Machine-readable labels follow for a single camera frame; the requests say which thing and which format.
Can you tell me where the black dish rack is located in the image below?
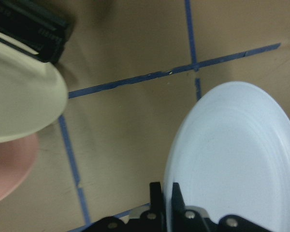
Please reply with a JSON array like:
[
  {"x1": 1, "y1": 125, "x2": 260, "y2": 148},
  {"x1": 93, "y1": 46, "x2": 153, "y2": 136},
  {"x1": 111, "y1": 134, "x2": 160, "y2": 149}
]
[{"x1": 0, "y1": 0, "x2": 72, "y2": 64}]

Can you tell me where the blue plate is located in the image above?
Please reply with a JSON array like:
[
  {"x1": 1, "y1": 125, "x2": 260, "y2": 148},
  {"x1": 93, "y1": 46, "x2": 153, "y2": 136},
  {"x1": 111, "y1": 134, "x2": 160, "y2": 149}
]
[{"x1": 163, "y1": 82, "x2": 290, "y2": 232}]

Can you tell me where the pink plate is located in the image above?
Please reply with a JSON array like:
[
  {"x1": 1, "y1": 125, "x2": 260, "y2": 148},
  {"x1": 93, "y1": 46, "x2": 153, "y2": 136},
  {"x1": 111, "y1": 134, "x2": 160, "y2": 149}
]
[{"x1": 0, "y1": 134, "x2": 39, "y2": 201}]

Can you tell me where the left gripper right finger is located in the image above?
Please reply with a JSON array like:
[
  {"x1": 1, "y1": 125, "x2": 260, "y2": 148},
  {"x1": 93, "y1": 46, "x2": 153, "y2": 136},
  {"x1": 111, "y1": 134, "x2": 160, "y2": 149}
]
[{"x1": 172, "y1": 182, "x2": 186, "y2": 219}]

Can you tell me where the beige plate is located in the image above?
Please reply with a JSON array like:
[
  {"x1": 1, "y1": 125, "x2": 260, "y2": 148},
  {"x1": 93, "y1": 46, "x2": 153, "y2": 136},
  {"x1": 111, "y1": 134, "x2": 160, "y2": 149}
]
[{"x1": 0, "y1": 32, "x2": 68, "y2": 143}]

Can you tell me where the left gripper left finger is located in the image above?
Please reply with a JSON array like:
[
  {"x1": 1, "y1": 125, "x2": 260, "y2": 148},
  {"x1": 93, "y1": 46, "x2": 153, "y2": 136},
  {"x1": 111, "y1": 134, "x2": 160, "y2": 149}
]
[{"x1": 149, "y1": 182, "x2": 165, "y2": 218}]

